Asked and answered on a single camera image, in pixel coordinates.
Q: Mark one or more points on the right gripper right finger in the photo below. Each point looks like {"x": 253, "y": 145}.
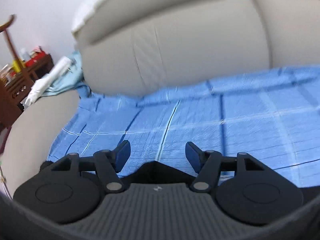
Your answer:
{"x": 207, "y": 166}

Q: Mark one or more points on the wooden clothes rack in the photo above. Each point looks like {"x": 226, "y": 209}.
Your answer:
{"x": 5, "y": 30}

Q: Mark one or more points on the white crumpled cloth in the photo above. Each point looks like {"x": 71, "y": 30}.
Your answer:
{"x": 43, "y": 83}

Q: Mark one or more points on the blue checkered bed sheet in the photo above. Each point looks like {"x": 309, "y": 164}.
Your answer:
{"x": 273, "y": 115}

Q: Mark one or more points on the light blue crumpled cloth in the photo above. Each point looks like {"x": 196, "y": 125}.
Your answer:
{"x": 69, "y": 80}

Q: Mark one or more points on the beige padded headboard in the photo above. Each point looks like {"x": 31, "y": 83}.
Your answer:
{"x": 136, "y": 47}

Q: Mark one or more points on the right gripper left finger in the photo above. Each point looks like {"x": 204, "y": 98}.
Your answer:
{"x": 108, "y": 163}

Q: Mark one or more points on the dark wooden cabinet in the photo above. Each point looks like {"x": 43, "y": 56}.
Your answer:
{"x": 13, "y": 94}

